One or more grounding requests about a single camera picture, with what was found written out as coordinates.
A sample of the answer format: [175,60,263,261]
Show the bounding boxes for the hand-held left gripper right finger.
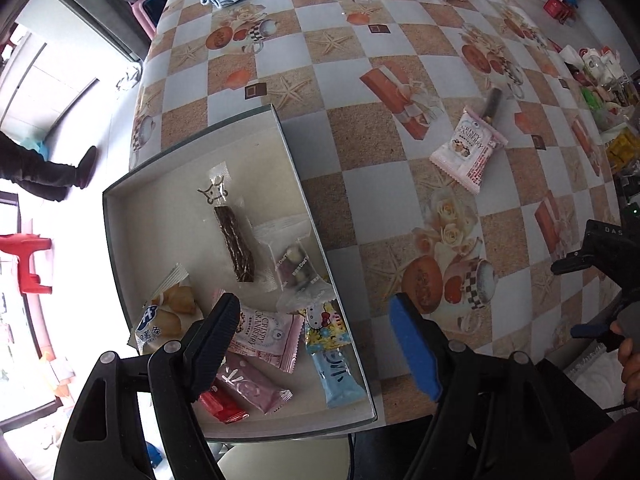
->
[388,293,616,480]

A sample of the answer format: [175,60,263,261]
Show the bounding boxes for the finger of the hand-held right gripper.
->
[570,321,614,340]
[550,254,597,277]

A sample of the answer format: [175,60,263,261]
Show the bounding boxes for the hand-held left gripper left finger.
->
[52,292,242,480]

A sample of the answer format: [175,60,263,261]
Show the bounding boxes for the pink white cranberry snack packet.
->
[429,106,509,196]
[226,304,307,374]

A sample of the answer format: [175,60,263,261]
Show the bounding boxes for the cream yellow snack bag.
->
[127,262,206,357]

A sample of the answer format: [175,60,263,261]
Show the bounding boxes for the mauve pink snack packet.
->
[216,354,294,415]

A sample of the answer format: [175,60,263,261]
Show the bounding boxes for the light blue snack packet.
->
[309,349,367,409]

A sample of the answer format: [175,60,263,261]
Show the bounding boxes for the dark meat stick clear wrapper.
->
[196,161,262,284]

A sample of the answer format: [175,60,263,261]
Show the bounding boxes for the red snack packet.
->
[198,389,250,424]

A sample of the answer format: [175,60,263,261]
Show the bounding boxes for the cartoon print snack packet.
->
[299,299,349,357]

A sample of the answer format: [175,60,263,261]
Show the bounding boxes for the translucent pink candy packet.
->
[251,216,334,312]

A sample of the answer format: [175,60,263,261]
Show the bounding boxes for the grey shallow cardboard box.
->
[102,104,379,444]

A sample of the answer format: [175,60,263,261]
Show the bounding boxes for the person's right forearm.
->
[570,409,640,480]

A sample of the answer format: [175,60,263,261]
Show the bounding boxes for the person's right hand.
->
[617,331,640,390]

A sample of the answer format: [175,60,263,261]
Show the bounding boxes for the yellow snack packets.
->
[605,129,640,177]

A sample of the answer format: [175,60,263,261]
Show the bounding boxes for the green plastic bag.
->
[580,86,607,111]

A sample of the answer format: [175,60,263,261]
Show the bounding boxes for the small dark brown stick packet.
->
[481,87,504,127]

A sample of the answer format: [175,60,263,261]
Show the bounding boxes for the white packets with red print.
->
[575,46,623,86]

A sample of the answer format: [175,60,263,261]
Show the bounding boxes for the red plastic stool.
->
[0,233,54,296]

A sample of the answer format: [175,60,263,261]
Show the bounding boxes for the checkered printed tablecloth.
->
[128,0,624,424]

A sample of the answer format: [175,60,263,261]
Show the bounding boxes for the light blue plastic item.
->
[19,139,49,162]

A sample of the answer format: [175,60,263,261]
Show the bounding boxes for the pink plastic stool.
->
[128,0,177,37]

